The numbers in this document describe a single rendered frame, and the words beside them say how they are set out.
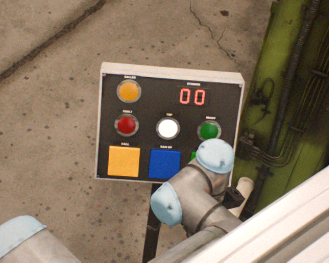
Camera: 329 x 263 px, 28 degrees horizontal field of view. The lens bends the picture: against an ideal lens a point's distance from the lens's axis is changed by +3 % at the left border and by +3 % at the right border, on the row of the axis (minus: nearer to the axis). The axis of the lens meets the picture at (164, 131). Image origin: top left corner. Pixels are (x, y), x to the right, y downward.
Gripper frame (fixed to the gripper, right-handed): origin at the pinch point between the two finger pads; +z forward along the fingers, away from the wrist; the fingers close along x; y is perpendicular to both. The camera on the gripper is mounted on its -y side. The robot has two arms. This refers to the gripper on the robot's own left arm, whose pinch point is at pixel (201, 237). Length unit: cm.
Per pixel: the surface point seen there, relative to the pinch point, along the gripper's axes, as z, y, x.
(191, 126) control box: -16.2, -9.8, -18.5
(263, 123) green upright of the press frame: 2.8, -39.5, -18.3
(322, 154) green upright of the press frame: 5.7, -47.0, -2.6
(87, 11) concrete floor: 93, -85, -171
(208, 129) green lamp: -16.2, -12.6, -15.5
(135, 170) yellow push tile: -5.9, 4.2, -21.4
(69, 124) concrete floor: 93, -34, -113
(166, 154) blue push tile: -10.2, -2.9, -18.6
